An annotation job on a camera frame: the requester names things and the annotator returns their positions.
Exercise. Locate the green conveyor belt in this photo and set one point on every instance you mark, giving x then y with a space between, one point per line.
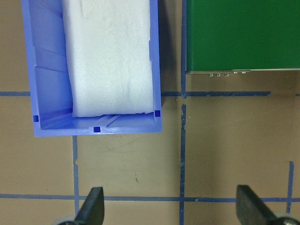
224 35

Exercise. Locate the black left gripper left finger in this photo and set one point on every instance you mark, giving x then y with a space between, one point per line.
92 211

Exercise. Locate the white foam pad left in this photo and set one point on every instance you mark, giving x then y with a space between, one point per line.
108 56

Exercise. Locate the left blue plastic bin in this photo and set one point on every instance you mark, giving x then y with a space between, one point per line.
50 89

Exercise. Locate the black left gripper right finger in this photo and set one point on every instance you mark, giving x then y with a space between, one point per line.
251 210

